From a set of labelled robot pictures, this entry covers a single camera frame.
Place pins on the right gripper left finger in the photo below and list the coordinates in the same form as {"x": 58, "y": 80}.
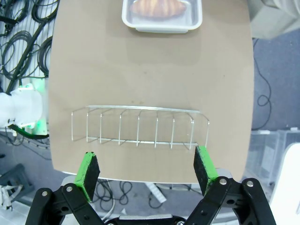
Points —
{"x": 87, "y": 173}

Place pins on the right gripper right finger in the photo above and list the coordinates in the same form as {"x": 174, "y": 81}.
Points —
{"x": 205, "y": 168}

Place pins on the clear plastic clip lid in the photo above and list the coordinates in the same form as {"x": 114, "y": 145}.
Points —
{"x": 161, "y": 28}

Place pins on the golden croissant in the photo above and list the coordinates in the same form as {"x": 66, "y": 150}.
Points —
{"x": 157, "y": 9}

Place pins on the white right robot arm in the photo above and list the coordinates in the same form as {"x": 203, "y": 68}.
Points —
{"x": 23, "y": 105}

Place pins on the white power strip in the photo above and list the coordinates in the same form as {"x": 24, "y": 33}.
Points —
{"x": 156, "y": 192}

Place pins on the clear plastic storage bin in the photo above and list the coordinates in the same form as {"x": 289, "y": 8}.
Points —
{"x": 264, "y": 152}

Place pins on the grey step stool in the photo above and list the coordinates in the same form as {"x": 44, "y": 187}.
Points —
{"x": 16, "y": 180}

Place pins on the white panel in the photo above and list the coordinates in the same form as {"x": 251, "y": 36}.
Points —
{"x": 288, "y": 187}

